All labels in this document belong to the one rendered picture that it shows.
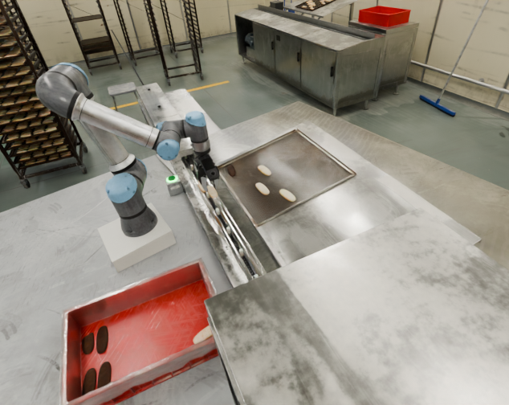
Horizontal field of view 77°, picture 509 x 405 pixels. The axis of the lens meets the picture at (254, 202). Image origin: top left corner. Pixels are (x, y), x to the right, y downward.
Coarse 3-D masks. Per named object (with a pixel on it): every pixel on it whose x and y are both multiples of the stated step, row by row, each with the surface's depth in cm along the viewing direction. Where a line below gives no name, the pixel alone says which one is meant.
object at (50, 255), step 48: (96, 192) 170; (144, 192) 167; (0, 240) 147; (48, 240) 144; (96, 240) 142; (192, 240) 137; (0, 288) 125; (48, 288) 123; (96, 288) 121; (0, 336) 109; (48, 336) 108; (0, 384) 97; (48, 384) 96; (192, 384) 92
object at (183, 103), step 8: (184, 88) 284; (168, 96) 272; (176, 96) 270; (184, 96) 269; (176, 104) 257; (184, 104) 255; (192, 104) 254; (144, 112) 249; (184, 112) 243; (208, 120) 230; (208, 128) 220; (216, 128) 219
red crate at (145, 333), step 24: (192, 288) 118; (120, 312) 112; (144, 312) 112; (168, 312) 111; (192, 312) 110; (120, 336) 105; (144, 336) 105; (168, 336) 104; (192, 336) 103; (96, 360) 100; (120, 360) 99; (144, 360) 99; (192, 360) 94; (96, 384) 94; (144, 384) 91
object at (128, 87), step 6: (120, 84) 418; (126, 84) 417; (132, 84) 414; (108, 90) 404; (114, 90) 403; (120, 90) 402; (126, 90) 400; (132, 90) 399; (114, 102) 400; (138, 102) 412
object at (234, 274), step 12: (144, 108) 251; (180, 168) 175; (192, 180) 165; (192, 192) 157; (192, 204) 150; (204, 204) 149; (204, 216) 142; (204, 228) 137; (216, 228) 136; (216, 240) 130; (216, 252) 125; (228, 252) 125; (228, 264) 120; (228, 276) 116; (240, 276) 116
